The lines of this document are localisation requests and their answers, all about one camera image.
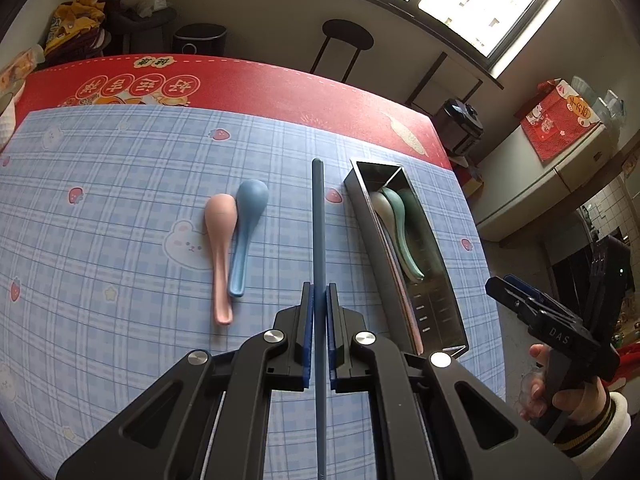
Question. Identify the yellow clothes pile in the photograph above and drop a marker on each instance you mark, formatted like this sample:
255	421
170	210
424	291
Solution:
70	20

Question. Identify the green spoon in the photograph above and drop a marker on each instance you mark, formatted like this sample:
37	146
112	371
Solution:
400	230

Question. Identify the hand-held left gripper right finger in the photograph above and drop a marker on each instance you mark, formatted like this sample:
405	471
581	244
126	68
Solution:
331	340

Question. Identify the black air fryer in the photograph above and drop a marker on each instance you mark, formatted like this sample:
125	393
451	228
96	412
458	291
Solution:
200	37

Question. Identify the pink spoon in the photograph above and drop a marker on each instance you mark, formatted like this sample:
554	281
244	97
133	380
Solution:
220	215

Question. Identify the blue spoon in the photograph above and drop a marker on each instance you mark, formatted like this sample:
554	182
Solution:
251	197

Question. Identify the blue chopstick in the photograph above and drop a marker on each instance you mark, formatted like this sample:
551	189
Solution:
317	235

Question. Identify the black round stool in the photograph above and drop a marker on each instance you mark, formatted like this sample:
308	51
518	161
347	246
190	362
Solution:
347	35

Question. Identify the clear plastic container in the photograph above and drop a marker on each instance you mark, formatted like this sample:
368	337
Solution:
582	87
610	102

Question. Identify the red table mat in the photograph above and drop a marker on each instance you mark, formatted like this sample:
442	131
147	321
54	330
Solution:
275	90

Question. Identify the dark framed window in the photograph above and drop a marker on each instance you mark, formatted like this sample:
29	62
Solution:
475	0

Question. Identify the dark grey trash bin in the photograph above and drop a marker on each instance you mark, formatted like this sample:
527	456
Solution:
150	30

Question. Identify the stainless steel utensil box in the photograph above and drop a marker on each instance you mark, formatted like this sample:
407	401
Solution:
435	305

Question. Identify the red paper bag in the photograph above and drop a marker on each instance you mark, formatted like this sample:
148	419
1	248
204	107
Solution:
470	177

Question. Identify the dark window sill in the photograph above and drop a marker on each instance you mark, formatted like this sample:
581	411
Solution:
400	25

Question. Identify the dark chair frame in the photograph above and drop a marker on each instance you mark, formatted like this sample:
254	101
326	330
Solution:
430	75

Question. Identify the white bowl with brown soup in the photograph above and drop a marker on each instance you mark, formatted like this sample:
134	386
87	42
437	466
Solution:
6	125

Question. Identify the red printed cloth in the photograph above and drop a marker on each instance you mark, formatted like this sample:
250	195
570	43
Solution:
555	125

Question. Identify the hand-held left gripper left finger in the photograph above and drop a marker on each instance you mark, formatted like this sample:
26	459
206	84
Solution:
307	340

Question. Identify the electric pressure cooker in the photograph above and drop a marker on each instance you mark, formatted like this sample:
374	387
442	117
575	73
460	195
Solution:
460	127

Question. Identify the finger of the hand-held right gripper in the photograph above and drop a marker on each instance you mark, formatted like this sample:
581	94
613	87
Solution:
510	297
515	280

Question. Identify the white fridge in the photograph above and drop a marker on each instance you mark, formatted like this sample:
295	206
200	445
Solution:
525	205

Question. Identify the white spoon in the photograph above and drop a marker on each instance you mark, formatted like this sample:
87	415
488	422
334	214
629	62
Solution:
380	205

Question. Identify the person's right forearm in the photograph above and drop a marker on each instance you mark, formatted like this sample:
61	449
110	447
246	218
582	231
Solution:
610	435

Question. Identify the person's right hand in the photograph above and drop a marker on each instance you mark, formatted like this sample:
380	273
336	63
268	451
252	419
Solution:
585	400

